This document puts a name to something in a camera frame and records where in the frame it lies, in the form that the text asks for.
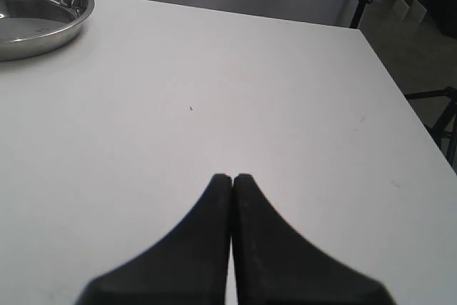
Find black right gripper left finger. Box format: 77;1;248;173
76;174;232;304

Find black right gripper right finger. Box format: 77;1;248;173
231;174;395;304

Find white boards on floor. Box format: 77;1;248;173
392;0;427;24

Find round stainless steel pan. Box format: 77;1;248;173
1;0;95;61

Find black tripod leg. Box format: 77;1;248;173
404;86;456;166

